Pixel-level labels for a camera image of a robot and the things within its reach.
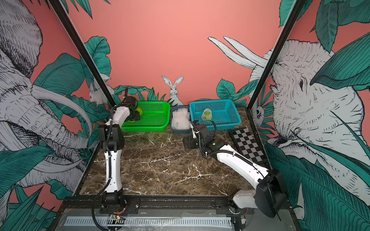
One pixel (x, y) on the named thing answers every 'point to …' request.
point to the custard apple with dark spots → (206, 116)
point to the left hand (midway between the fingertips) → (133, 115)
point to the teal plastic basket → (224, 113)
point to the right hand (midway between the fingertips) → (187, 137)
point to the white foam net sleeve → (205, 110)
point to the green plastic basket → (155, 117)
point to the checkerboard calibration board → (248, 146)
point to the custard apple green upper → (139, 109)
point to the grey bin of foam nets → (180, 119)
